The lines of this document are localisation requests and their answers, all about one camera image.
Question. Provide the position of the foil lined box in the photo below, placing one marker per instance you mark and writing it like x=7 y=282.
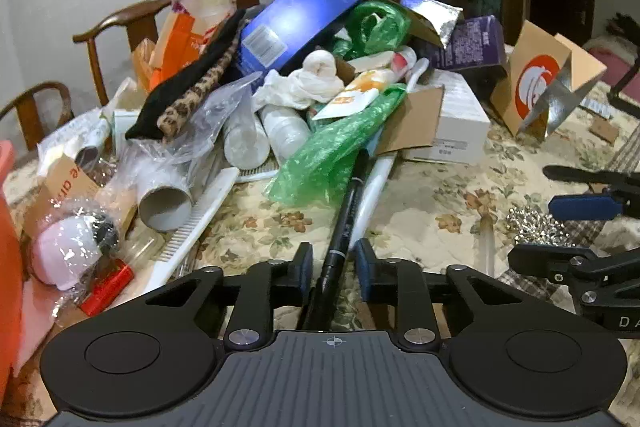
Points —
x=432 y=14

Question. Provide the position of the leopard print black cloth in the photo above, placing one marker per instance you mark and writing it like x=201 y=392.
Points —
x=185 y=92

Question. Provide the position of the pink plastic basin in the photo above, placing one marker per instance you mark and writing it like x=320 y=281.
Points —
x=10 y=257

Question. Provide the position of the cardboard tube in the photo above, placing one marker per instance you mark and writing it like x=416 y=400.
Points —
x=162 y=202

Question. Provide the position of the green plastic bag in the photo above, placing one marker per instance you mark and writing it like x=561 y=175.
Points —
x=380 y=27
x=330 y=147

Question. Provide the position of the white plastic tube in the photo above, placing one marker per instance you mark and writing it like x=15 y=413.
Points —
x=245 y=142

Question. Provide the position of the white comb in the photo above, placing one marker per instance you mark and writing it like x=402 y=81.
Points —
x=195 y=227

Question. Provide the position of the small brown card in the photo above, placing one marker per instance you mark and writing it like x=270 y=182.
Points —
x=605 y=132

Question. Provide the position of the orange packet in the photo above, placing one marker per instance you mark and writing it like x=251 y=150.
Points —
x=175 y=42

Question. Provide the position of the clear plastic bag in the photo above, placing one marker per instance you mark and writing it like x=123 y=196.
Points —
x=220 y=107

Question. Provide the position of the wrapped white round object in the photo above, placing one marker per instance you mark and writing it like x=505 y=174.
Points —
x=65 y=247

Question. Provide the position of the large blue box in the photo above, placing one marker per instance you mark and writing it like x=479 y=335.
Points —
x=300 y=14

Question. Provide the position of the silver sparkly ornament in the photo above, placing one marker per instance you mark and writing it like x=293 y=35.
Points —
x=537 y=227

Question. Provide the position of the black marker pen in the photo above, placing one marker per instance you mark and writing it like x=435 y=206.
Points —
x=350 y=212

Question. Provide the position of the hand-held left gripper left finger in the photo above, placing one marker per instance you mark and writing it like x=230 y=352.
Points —
x=306 y=267

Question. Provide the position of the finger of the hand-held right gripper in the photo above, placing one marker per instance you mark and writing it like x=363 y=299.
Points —
x=550 y=262
x=582 y=207

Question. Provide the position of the blister pack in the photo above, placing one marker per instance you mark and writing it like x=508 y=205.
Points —
x=596 y=108

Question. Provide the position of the white and orange tube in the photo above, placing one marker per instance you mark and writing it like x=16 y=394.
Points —
x=347 y=102

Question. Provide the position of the plaid cloth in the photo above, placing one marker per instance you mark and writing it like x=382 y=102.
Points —
x=530 y=292

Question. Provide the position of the white plastic bottle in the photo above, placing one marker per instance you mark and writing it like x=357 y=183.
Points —
x=286 y=129

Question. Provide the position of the white crumpled cloth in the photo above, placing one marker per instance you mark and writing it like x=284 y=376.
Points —
x=300 y=82

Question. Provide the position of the floral cloth desktop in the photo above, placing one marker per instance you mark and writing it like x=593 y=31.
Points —
x=430 y=212

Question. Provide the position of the clear plastic tube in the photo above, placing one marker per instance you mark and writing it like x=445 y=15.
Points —
x=486 y=247

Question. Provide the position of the wooden armchair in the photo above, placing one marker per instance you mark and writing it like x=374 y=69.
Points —
x=35 y=104
x=125 y=19

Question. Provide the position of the white plastic strip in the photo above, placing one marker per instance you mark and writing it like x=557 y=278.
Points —
x=377 y=187

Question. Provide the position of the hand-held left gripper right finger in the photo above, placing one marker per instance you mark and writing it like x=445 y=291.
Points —
x=364 y=272

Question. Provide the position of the plain white box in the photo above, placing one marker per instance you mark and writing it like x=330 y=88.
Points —
x=457 y=117

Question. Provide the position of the small red packet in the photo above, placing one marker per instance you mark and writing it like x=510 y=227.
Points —
x=107 y=289

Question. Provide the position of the dark purple box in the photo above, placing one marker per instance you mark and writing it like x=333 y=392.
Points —
x=475 y=44

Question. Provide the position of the brown box with orange logo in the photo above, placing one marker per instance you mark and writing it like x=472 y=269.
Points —
x=540 y=77

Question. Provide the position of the brown box with orange print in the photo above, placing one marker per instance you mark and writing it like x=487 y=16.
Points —
x=60 y=187

